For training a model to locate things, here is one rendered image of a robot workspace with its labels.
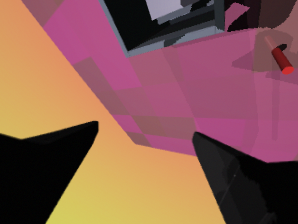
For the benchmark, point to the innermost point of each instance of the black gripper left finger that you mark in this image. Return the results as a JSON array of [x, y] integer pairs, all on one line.
[[35, 171]]

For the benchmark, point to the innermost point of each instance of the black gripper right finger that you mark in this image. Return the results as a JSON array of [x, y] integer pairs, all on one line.
[[247, 190]]

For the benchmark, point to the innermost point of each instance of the dark red peg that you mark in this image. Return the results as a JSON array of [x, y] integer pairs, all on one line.
[[284, 64]]

